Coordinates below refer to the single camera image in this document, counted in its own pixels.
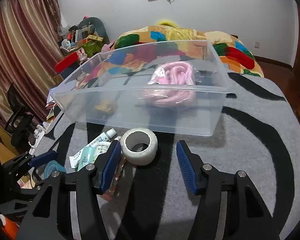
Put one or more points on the green patterned box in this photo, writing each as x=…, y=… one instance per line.
x=92, y=47

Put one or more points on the yellow pillow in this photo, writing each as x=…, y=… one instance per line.
x=167, y=23

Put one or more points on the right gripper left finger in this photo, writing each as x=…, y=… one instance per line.
x=49, y=214

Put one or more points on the teal tape roll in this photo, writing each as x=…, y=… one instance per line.
x=53, y=166

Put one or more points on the pink beige striped curtain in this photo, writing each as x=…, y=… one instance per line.
x=29, y=51

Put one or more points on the colourful patchwork quilt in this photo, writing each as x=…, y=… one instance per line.
x=136, y=48

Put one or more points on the white wall socket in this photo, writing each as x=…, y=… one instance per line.
x=256, y=44

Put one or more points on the red box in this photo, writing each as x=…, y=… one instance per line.
x=68, y=61

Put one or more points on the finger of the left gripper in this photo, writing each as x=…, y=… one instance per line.
x=43, y=159

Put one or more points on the teal white squeeze bottle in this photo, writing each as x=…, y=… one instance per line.
x=87, y=157

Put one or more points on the grey neck pillow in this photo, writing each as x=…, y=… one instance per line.
x=98, y=25

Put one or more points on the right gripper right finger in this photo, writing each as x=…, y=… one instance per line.
x=247, y=216

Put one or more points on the grey black zebra blanket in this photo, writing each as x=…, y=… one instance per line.
x=257, y=132

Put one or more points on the white ointment tube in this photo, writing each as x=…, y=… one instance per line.
x=104, y=136

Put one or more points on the white gauze tape roll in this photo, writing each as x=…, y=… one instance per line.
x=139, y=146

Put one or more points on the small wooden block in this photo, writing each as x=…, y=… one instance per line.
x=106, y=107

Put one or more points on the white green-label pill bottle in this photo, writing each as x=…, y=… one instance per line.
x=101, y=148

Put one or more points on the pink rabbit bottle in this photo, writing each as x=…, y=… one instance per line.
x=82, y=56

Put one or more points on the pink knitted hat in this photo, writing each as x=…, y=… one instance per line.
x=107, y=47

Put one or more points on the clear plastic storage box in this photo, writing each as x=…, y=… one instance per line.
x=167, y=95

